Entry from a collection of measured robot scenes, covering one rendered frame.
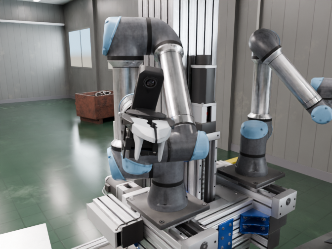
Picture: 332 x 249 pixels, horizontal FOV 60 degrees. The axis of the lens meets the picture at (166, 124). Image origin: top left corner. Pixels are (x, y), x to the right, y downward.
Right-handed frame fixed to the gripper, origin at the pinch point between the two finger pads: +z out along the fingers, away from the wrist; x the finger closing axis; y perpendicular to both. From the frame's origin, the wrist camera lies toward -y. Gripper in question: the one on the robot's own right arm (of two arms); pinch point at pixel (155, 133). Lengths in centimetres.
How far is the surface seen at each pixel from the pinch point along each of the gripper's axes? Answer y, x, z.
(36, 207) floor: 157, 67, -259
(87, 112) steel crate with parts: 128, 44, -659
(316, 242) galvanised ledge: 65, -100, -68
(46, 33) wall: -56, 232, -1102
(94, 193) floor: 149, 9, -281
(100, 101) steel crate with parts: 96, 16, -645
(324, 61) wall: -39, -251, -278
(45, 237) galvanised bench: 44, 21, -40
